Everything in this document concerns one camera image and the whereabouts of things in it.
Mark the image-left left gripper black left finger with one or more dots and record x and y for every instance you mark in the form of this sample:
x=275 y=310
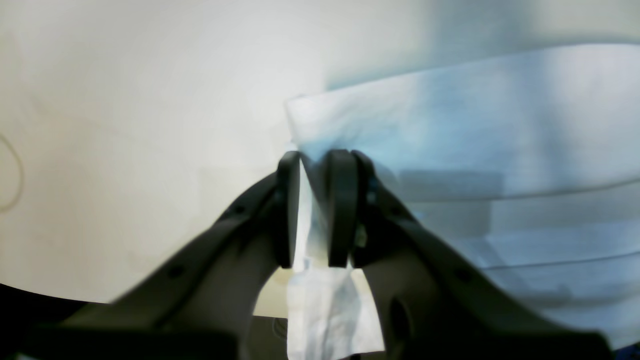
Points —
x=199 y=304

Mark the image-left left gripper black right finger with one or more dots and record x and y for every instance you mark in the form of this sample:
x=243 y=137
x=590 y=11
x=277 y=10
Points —
x=432 y=303

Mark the white printed t-shirt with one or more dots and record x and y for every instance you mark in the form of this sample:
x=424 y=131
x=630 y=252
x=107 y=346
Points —
x=527 y=164

